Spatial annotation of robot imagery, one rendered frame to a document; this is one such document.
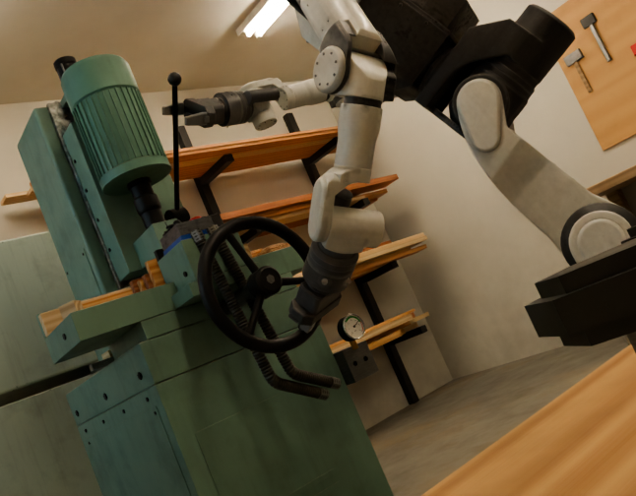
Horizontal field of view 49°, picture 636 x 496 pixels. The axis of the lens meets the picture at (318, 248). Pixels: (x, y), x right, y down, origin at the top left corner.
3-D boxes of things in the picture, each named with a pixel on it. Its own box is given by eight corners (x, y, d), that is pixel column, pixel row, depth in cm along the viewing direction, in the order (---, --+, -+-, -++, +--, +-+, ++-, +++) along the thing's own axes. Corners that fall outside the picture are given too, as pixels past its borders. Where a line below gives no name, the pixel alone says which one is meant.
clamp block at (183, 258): (194, 280, 142) (178, 240, 143) (169, 299, 152) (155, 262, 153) (253, 263, 151) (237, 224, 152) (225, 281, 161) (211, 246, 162)
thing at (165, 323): (147, 340, 142) (140, 321, 142) (114, 362, 158) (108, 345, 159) (297, 286, 167) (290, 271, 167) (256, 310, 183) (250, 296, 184)
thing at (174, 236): (182, 240, 144) (172, 217, 145) (162, 258, 153) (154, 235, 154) (234, 226, 153) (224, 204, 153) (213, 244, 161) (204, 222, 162)
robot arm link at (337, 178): (365, 249, 119) (377, 170, 117) (315, 243, 116) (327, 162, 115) (352, 243, 125) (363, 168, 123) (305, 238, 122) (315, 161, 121)
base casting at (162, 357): (153, 385, 139) (136, 342, 140) (75, 427, 183) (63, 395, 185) (319, 318, 167) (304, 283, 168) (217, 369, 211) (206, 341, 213)
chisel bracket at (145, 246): (164, 256, 163) (151, 223, 165) (144, 275, 174) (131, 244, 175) (191, 248, 168) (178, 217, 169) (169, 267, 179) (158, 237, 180)
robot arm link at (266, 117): (220, 101, 189) (253, 97, 196) (234, 137, 187) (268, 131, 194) (237, 79, 180) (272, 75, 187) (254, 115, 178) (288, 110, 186)
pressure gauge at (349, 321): (353, 350, 161) (339, 317, 162) (344, 353, 164) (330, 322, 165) (372, 341, 165) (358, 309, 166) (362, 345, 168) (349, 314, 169)
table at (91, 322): (93, 329, 127) (81, 298, 128) (52, 365, 150) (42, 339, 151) (336, 250, 165) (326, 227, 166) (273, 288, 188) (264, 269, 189)
